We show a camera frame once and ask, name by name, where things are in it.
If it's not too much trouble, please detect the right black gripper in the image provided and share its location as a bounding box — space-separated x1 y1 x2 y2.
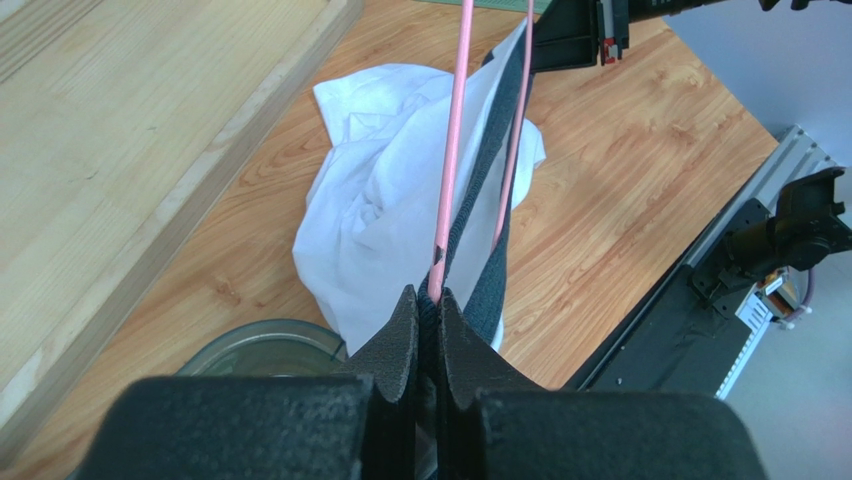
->
531 0 629 74

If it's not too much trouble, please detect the clear plastic laundry basket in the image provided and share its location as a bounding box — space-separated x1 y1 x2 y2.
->
176 319 348 377

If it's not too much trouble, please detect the pink wire hanger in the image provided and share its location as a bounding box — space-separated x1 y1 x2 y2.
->
427 0 535 305

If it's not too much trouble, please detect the white tank top navy trim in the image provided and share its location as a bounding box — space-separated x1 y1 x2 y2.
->
292 25 525 353

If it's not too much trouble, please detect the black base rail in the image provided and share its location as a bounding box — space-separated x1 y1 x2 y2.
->
565 199 773 401

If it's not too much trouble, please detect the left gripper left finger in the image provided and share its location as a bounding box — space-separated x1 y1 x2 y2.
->
77 286 419 479

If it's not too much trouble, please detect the wooden clothes rack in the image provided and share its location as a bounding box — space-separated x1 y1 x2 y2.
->
1 1 364 468

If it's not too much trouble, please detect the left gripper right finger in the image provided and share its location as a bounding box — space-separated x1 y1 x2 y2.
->
436 290 766 479

